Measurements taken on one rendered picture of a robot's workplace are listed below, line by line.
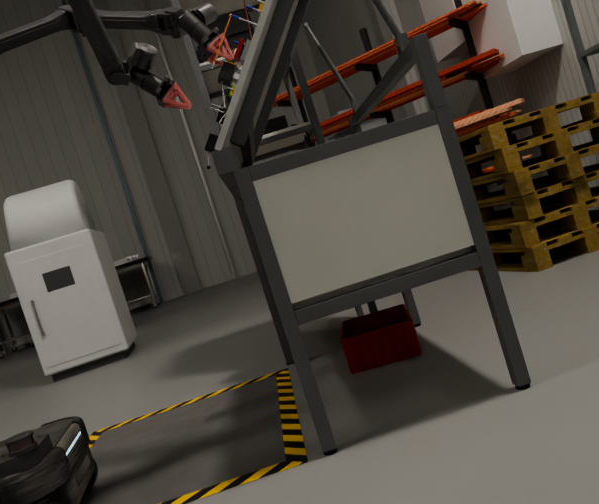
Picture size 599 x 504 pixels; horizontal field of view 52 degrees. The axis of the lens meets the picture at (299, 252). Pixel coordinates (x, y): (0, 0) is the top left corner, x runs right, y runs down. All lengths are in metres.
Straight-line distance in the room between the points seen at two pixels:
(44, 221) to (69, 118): 6.35
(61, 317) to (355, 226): 3.77
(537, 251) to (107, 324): 3.26
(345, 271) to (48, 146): 10.08
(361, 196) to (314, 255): 0.20
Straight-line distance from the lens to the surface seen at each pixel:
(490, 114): 5.21
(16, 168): 11.54
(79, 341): 5.13
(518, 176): 3.37
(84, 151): 11.35
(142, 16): 2.13
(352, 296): 1.64
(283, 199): 1.62
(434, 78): 1.73
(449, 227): 1.69
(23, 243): 5.26
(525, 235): 3.40
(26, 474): 1.73
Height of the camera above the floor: 0.62
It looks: 3 degrees down
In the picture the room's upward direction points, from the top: 18 degrees counter-clockwise
